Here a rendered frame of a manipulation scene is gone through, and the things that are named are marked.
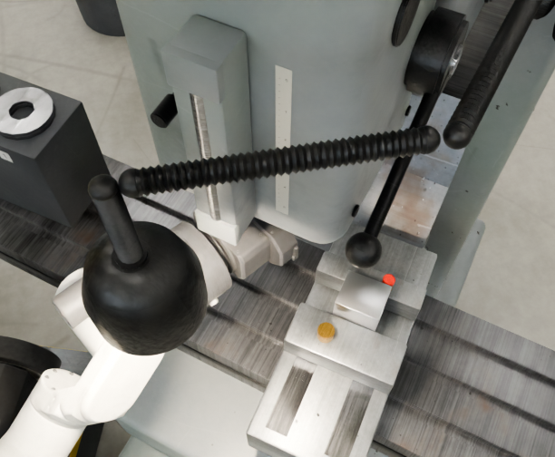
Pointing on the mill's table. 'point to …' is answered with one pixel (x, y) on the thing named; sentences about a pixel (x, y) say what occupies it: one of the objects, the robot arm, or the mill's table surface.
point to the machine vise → (322, 379)
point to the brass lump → (326, 332)
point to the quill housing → (296, 90)
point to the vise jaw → (345, 348)
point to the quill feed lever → (361, 247)
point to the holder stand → (33, 146)
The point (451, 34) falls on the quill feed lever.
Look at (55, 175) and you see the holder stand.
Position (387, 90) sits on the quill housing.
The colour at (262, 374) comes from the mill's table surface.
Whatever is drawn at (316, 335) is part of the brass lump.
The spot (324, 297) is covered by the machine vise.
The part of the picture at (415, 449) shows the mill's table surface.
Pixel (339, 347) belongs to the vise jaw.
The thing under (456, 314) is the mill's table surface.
